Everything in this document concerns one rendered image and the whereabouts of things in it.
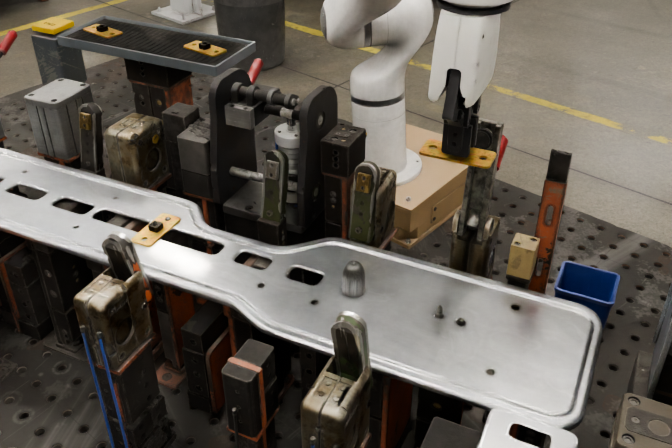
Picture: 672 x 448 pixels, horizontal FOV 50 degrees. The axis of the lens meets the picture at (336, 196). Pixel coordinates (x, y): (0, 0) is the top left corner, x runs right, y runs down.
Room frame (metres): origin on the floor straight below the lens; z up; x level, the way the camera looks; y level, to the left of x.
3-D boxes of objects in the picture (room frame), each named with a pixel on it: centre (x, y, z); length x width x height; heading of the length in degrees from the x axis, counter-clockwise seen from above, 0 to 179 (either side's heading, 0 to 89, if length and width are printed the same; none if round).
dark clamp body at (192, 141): (1.12, 0.23, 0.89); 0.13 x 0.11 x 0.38; 155
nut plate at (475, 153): (0.72, -0.14, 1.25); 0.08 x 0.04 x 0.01; 65
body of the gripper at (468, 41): (0.72, -0.14, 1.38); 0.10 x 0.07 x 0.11; 155
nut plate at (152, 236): (0.92, 0.28, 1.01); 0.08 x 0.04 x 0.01; 155
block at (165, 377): (0.94, 0.28, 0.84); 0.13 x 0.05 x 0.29; 155
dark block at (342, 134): (1.02, -0.01, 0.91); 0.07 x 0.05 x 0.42; 155
